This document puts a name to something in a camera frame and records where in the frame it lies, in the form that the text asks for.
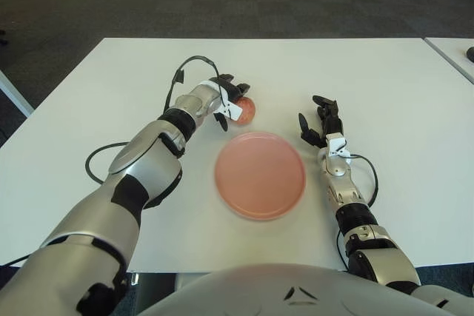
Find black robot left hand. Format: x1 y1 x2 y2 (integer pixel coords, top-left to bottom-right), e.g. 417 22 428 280
207 73 251 132

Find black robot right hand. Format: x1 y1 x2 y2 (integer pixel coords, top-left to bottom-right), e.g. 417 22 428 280
298 95 345 149

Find red apple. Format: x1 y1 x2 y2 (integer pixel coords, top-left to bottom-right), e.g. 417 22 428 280
233 96 257 125

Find pink round plate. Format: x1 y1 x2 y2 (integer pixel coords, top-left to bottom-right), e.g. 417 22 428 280
213 131 307 222

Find silver robot torso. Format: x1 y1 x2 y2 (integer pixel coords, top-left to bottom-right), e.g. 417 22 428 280
136 262 474 316

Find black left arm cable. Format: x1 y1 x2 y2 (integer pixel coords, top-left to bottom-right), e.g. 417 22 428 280
85 56 230 186

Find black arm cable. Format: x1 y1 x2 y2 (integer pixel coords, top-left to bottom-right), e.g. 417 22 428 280
350 152 379 206
85 56 230 186

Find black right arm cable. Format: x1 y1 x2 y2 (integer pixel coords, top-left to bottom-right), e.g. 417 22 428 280
350 152 379 206

